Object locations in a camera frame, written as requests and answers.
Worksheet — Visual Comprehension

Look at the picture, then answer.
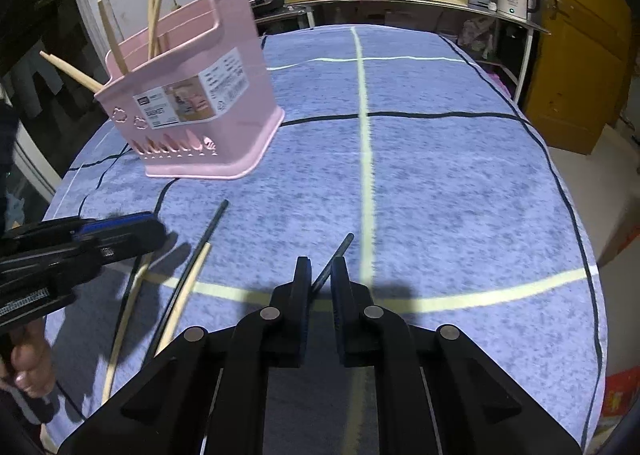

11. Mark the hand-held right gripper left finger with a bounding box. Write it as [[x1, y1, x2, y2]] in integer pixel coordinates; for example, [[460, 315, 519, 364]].
[[57, 256, 313, 455]]

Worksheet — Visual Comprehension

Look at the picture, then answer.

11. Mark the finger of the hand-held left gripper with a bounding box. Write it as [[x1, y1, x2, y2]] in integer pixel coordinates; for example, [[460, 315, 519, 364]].
[[10, 212, 157, 246], [75, 221, 168, 263]]

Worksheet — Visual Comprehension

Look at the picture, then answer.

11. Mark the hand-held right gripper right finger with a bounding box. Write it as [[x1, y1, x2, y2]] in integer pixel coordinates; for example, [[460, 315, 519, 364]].
[[331, 256, 583, 455]]

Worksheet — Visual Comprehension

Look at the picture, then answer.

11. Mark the black chopstick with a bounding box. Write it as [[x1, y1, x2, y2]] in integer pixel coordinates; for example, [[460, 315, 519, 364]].
[[313, 233, 356, 295], [149, 200, 230, 361]]

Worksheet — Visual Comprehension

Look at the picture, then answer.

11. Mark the pink plastic utensil basket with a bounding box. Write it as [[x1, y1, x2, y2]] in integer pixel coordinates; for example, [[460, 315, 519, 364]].
[[94, 0, 285, 180]]

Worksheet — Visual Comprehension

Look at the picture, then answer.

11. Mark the person's left hand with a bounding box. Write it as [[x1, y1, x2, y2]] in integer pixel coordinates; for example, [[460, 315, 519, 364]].
[[0, 330, 53, 398]]

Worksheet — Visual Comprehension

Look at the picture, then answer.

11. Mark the blue checked blanket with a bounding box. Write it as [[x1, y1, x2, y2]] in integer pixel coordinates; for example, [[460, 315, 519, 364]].
[[42, 25, 608, 455]]

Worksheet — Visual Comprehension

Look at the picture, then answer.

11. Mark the crumpled cloth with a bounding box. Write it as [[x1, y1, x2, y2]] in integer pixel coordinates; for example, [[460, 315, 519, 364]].
[[459, 17, 496, 60]]

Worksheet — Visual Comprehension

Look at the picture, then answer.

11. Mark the red cardboard box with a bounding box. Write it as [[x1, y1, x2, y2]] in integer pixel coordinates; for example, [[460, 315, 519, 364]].
[[600, 367, 640, 418]]

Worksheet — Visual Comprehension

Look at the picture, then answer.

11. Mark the yellow wooden door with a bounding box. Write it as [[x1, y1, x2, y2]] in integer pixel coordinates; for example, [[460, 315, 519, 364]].
[[520, 0, 633, 156]]

